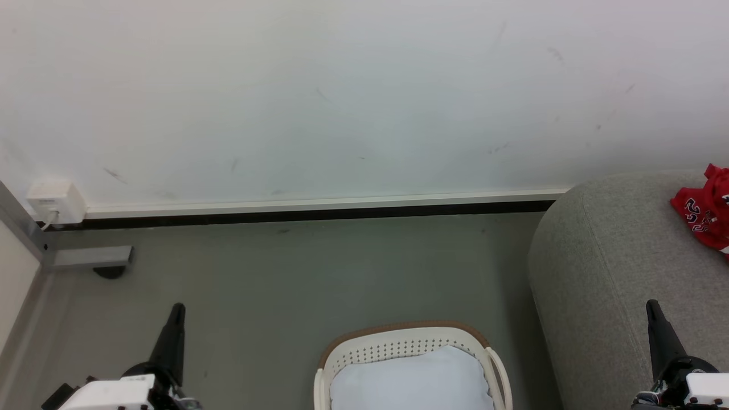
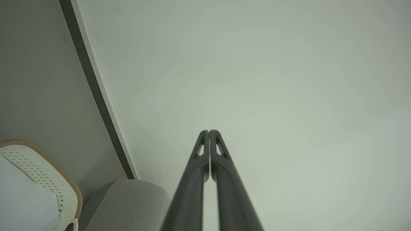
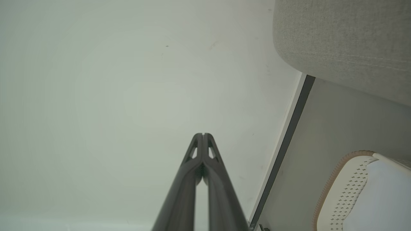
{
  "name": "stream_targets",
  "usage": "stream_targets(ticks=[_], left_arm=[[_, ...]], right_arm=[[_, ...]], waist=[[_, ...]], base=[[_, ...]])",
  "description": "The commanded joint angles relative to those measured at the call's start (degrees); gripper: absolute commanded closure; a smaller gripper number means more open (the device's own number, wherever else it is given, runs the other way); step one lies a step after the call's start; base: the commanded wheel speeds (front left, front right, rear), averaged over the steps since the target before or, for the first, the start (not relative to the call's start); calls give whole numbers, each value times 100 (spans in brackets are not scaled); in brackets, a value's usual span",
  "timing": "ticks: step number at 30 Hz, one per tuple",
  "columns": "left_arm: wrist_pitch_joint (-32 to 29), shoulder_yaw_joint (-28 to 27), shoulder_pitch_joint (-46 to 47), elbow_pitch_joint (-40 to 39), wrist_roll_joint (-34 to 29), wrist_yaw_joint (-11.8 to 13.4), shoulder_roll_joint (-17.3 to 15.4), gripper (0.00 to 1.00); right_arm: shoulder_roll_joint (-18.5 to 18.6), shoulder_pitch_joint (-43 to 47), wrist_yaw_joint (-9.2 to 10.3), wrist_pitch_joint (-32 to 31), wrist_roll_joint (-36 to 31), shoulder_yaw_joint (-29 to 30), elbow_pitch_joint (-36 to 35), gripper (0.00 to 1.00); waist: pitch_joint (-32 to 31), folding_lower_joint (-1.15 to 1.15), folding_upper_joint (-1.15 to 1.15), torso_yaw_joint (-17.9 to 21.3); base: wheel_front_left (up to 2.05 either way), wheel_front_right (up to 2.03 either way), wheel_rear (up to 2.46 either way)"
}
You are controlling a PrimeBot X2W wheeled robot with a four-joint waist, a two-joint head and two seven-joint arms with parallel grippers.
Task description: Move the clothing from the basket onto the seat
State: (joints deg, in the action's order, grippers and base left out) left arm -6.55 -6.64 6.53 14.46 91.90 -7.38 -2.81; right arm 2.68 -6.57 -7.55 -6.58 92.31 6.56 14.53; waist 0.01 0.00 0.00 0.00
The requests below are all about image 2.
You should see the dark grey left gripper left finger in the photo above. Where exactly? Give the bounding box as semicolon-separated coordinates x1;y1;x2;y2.
160;130;210;231

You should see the grey fabric sofa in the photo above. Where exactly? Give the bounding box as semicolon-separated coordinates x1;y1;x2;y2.
78;179;171;231

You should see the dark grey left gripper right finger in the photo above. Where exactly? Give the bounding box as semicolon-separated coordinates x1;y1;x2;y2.
209;129;265;231

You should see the white black baseboard strip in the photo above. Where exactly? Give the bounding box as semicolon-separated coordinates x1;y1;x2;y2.
58;0;139;180

